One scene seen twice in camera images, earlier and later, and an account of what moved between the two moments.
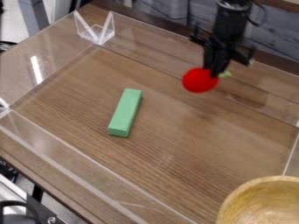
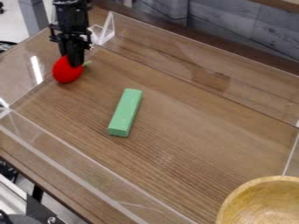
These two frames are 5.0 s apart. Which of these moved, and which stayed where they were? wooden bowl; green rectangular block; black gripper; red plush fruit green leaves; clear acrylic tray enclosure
Moved: red plush fruit green leaves; black gripper
Stayed: clear acrylic tray enclosure; wooden bowl; green rectangular block
